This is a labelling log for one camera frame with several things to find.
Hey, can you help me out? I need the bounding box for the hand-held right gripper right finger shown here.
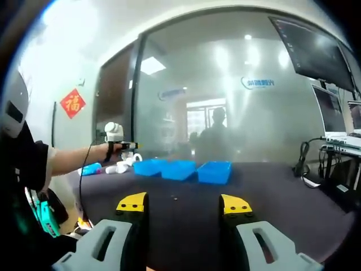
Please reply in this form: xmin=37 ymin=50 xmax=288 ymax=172
xmin=219 ymin=194 xmax=324 ymax=271

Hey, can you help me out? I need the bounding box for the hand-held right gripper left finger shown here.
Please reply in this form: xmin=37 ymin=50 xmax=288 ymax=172
xmin=51 ymin=191 xmax=149 ymax=271

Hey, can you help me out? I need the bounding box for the blue plastic bin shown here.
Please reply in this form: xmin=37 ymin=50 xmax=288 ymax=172
xmin=197 ymin=160 xmax=232 ymax=186
xmin=133 ymin=159 xmax=168 ymax=178
xmin=161 ymin=160 xmax=197 ymax=181

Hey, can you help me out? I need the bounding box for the person's left hand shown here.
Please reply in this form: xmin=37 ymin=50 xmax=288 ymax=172
xmin=106 ymin=142 xmax=125 ymax=159

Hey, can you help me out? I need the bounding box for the white crumpled cloth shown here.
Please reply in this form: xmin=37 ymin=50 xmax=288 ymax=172
xmin=105 ymin=158 xmax=135 ymax=174

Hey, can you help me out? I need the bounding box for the dark door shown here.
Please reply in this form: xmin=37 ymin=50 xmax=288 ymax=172
xmin=94 ymin=36 xmax=147 ymax=147

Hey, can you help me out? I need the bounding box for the blue tissue packet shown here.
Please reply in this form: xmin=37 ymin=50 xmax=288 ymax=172
xmin=77 ymin=162 xmax=102 ymax=176

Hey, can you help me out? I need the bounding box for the black bag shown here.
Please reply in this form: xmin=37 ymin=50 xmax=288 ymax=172
xmin=46 ymin=188 xmax=69 ymax=224

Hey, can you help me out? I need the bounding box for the teal box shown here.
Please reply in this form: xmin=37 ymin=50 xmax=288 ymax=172
xmin=27 ymin=189 xmax=61 ymax=237

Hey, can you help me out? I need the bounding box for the person's dark clothing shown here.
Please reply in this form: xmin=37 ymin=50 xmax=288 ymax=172
xmin=0 ymin=121 xmax=78 ymax=271

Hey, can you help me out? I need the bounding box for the black and white power adapter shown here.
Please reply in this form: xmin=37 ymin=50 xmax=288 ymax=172
xmin=301 ymin=176 xmax=322 ymax=189

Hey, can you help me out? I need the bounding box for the black laptop stand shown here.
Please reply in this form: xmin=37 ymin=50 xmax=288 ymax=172
xmin=318 ymin=145 xmax=361 ymax=198

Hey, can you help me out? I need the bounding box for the white worn chest device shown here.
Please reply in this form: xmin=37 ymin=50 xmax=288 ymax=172
xmin=1 ymin=70 xmax=30 ymax=139

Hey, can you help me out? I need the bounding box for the white laptop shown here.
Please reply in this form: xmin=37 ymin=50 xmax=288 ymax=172
xmin=311 ymin=83 xmax=361 ymax=155

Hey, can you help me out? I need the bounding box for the laptop with purple screen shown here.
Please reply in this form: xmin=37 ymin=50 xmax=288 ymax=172
xmin=347 ymin=100 xmax=361 ymax=139

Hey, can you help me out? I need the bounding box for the red diamond wall decoration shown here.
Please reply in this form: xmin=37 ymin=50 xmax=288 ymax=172
xmin=59 ymin=88 xmax=87 ymax=120

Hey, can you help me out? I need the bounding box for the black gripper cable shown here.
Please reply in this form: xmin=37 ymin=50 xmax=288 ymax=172
xmin=78 ymin=142 xmax=109 ymax=226

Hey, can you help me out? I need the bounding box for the black power cable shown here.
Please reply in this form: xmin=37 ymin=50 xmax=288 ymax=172
xmin=293 ymin=137 xmax=325 ymax=177

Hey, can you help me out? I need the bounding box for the large black wall monitor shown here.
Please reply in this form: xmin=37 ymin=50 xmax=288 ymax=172
xmin=267 ymin=16 xmax=356 ymax=93

